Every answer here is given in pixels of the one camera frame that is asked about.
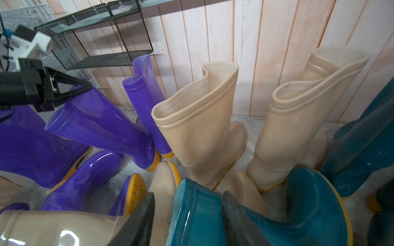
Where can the beige rain boot upright left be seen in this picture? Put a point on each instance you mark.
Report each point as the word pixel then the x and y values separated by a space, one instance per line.
pixel 196 123

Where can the purple rain boot lying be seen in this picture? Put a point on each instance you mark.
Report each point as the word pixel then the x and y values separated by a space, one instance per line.
pixel 72 194

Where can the black mesh wall basket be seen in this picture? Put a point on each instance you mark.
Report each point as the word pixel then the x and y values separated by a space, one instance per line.
pixel 109 34

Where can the beige rain boot lying large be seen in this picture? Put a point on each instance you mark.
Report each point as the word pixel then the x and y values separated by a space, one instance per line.
pixel 67 228

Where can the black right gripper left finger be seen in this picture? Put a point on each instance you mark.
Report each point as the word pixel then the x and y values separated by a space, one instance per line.
pixel 137 229

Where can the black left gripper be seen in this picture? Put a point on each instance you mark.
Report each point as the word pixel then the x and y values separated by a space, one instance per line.
pixel 39 86

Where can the beige rain boot upright right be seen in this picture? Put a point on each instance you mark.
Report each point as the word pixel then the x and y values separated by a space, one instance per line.
pixel 291 135

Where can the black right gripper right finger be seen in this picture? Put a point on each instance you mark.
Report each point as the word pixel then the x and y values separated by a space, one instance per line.
pixel 241 225

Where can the white wire wall shelf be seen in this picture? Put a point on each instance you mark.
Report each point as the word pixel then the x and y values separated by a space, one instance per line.
pixel 9 23

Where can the purple rain boot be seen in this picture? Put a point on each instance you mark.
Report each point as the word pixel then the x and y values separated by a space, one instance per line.
pixel 27 149
pixel 72 194
pixel 92 119
pixel 144 93

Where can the beige rain boot upright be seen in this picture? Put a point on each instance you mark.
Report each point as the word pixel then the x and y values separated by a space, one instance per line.
pixel 196 123
pixel 291 135

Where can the teal rain boot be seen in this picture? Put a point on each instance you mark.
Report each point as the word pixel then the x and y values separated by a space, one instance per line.
pixel 380 230
pixel 363 146
pixel 307 212

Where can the purple rain boot back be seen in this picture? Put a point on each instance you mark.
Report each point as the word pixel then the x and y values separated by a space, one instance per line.
pixel 144 93

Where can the beige rain boot lying small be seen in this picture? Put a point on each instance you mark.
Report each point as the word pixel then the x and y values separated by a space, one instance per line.
pixel 244 191

